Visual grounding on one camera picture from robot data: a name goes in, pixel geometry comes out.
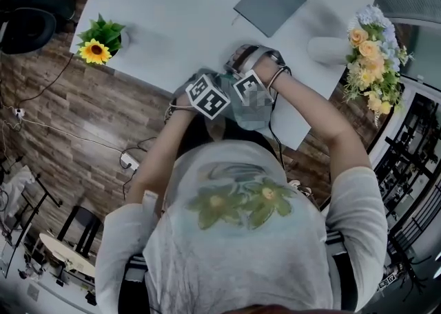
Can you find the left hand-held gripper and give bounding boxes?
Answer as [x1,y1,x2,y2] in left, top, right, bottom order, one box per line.
[171,70,231,121]

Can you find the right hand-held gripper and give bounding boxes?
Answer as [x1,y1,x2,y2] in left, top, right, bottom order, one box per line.
[223,43,287,107]

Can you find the light green patterned pouch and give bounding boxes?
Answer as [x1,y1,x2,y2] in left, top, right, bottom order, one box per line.
[210,71,279,132]

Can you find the person's left forearm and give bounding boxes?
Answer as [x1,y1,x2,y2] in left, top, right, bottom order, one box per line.
[125,104,196,203]

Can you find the person's right forearm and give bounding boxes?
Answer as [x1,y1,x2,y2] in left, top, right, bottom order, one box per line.
[268,70,375,172]

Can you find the person's right hand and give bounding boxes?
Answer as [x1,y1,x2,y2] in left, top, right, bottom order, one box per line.
[256,56,284,87]

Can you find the person's white shoe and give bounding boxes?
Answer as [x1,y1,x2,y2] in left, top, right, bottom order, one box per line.
[206,118,227,142]

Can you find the person's black trousers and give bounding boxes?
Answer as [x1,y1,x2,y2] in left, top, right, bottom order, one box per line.
[187,112,287,169]

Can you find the grey notebook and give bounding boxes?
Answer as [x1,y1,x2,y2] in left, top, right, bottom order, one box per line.
[231,0,308,39]

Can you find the white vase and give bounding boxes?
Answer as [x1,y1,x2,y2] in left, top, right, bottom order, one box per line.
[307,36,356,66]

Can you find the sunflower in white pot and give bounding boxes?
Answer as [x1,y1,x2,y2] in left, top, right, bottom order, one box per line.
[75,12,131,67]

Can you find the yellow and blue flower bouquet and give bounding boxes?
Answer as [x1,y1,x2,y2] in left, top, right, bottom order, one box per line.
[343,3,415,128]

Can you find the person's white flower print shirt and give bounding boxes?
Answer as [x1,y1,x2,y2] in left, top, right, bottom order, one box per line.
[94,140,389,314]

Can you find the black metal stool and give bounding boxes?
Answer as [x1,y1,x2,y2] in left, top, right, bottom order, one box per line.
[56,205,105,259]

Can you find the black round stool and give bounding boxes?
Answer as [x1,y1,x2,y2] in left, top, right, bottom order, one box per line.
[8,0,77,33]

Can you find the black metal shelf rack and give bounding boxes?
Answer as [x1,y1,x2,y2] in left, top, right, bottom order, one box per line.
[367,90,441,265]

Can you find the grey round appliance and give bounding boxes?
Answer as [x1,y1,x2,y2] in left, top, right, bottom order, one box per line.
[0,7,58,56]

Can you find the black metal stand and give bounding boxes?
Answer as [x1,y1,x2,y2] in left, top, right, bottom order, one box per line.
[19,171,64,240]

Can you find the round white table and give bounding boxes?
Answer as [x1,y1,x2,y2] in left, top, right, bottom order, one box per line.
[37,231,97,278]

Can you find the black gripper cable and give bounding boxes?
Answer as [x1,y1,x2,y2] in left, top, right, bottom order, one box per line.
[267,65,293,171]

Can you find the white fabric strap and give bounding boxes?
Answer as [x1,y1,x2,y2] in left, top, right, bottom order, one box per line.
[143,191,160,219]

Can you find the black floor cable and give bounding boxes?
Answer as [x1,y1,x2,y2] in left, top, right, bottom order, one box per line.
[0,51,76,111]

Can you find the black white striped shoulder strap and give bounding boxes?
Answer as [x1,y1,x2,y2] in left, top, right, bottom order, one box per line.
[122,253,152,314]
[323,229,359,312]

